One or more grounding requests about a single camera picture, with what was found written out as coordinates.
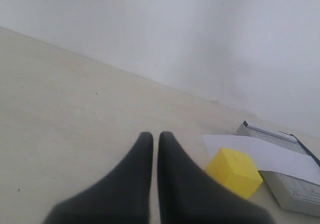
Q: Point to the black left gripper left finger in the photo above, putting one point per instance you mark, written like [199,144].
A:
[121,197]

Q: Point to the black cutter blade arm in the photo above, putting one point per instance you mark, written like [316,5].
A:
[305,148]

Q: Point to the grey paper cutter base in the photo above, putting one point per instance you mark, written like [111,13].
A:
[291,193]

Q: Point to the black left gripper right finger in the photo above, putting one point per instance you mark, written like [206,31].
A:
[187,195]

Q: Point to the yellow cube block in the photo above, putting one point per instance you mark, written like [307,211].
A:
[235,171]

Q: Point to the white paper strip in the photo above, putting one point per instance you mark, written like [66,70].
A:
[267,156]

